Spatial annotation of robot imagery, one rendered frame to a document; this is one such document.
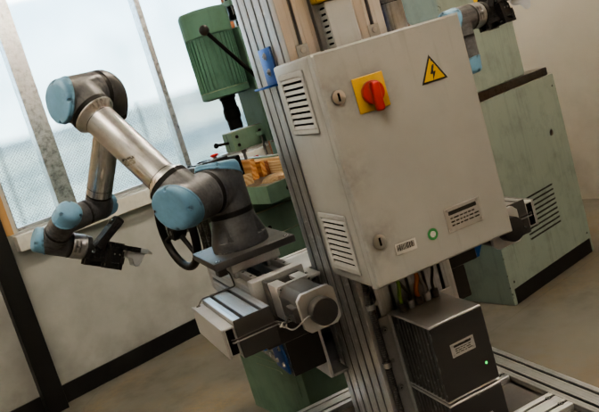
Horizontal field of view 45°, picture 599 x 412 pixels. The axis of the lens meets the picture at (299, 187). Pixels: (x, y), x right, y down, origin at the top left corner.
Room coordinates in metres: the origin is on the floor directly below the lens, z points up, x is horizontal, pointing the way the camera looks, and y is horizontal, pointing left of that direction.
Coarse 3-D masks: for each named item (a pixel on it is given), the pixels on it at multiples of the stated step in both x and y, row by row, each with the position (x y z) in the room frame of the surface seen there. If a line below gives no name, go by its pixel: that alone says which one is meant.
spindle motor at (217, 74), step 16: (192, 16) 2.52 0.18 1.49; (208, 16) 2.52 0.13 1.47; (224, 16) 2.56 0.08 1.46; (192, 32) 2.53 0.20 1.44; (224, 32) 2.54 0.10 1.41; (192, 48) 2.55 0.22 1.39; (208, 48) 2.52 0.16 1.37; (192, 64) 2.58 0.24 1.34; (208, 64) 2.52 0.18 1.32; (224, 64) 2.52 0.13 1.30; (208, 80) 2.53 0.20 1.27; (224, 80) 2.52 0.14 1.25; (240, 80) 2.55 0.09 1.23; (208, 96) 2.54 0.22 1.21; (224, 96) 2.52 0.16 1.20
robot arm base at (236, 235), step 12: (216, 216) 1.81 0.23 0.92; (228, 216) 1.80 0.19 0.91; (240, 216) 1.81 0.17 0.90; (252, 216) 1.83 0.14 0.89; (216, 228) 1.82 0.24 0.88; (228, 228) 1.80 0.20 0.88; (240, 228) 1.79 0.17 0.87; (252, 228) 1.81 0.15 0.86; (264, 228) 1.84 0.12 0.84; (216, 240) 1.81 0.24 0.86; (228, 240) 1.80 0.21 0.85; (240, 240) 1.78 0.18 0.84; (252, 240) 1.79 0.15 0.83; (264, 240) 1.82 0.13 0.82; (216, 252) 1.82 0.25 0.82; (228, 252) 1.79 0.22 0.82
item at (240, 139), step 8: (240, 128) 2.63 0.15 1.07; (248, 128) 2.59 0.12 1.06; (256, 128) 2.60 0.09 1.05; (224, 136) 2.59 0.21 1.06; (232, 136) 2.55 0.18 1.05; (240, 136) 2.56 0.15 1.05; (248, 136) 2.58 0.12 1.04; (256, 136) 2.60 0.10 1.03; (264, 136) 2.62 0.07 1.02; (232, 144) 2.56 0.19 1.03; (240, 144) 2.56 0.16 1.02; (248, 144) 2.58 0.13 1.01
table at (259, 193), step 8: (256, 184) 2.31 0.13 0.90; (264, 184) 2.26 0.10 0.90; (272, 184) 2.22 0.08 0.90; (280, 184) 2.23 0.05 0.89; (256, 192) 2.26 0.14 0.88; (264, 192) 2.22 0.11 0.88; (272, 192) 2.21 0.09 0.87; (280, 192) 2.23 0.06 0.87; (288, 192) 2.24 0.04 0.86; (256, 200) 2.28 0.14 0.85; (264, 200) 2.24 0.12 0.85; (272, 200) 2.21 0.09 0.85; (280, 200) 2.22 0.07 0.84
